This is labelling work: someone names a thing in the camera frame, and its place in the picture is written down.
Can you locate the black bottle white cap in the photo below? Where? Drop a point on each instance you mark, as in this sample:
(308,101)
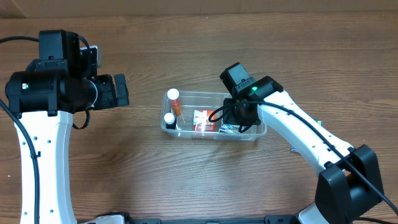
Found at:
(170,121)

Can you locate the white blue box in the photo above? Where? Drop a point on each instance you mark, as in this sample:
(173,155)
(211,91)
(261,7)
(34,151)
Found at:
(229,128)

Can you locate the red white box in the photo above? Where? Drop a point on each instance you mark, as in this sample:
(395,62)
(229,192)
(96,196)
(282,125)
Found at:
(201,122)

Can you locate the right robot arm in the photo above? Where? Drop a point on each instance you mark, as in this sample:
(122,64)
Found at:
(349,180)

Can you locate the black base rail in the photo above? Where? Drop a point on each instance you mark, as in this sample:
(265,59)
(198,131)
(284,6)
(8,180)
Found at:
(125,218)

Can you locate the clear plastic container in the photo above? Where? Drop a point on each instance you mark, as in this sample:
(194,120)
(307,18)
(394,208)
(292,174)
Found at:
(191,103)

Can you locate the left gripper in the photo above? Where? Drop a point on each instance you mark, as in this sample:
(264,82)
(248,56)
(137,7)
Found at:
(120,90)

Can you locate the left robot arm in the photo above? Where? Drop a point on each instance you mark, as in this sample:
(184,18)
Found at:
(41,101)

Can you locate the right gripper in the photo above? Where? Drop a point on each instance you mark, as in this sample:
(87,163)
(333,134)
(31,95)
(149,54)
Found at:
(236,115)

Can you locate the orange bottle white cap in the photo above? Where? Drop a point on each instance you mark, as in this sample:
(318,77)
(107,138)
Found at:
(173,96)

